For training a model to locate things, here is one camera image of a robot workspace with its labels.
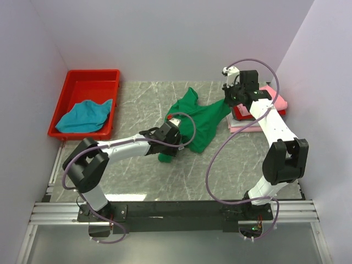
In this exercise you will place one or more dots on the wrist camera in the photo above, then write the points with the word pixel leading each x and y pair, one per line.
pixel 232 74
pixel 175 121

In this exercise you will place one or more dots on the green t shirt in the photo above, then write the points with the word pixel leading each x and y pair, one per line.
pixel 201 124

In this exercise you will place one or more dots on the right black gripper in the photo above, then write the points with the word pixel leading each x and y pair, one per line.
pixel 227 91

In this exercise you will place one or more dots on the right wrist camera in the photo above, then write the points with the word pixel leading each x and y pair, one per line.
pixel 232 74

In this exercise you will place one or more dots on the blue t shirt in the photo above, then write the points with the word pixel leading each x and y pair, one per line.
pixel 85 117

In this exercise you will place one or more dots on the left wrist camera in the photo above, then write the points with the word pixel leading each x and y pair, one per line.
pixel 175 121

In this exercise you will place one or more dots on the folded red t shirt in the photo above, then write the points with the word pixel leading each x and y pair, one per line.
pixel 240 117

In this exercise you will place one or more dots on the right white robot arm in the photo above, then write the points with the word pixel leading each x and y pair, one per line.
pixel 285 161

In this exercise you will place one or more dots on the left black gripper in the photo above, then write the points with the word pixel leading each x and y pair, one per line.
pixel 171 151

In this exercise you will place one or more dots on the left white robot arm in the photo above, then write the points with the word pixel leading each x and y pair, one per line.
pixel 87 163

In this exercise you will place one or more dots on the black base beam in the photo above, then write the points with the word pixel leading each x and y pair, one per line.
pixel 168 216

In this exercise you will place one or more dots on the aluminium frame rail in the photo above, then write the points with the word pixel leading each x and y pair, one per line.
pixel 286 211

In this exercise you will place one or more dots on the red plastic bin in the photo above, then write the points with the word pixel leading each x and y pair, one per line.
pixel 96 85

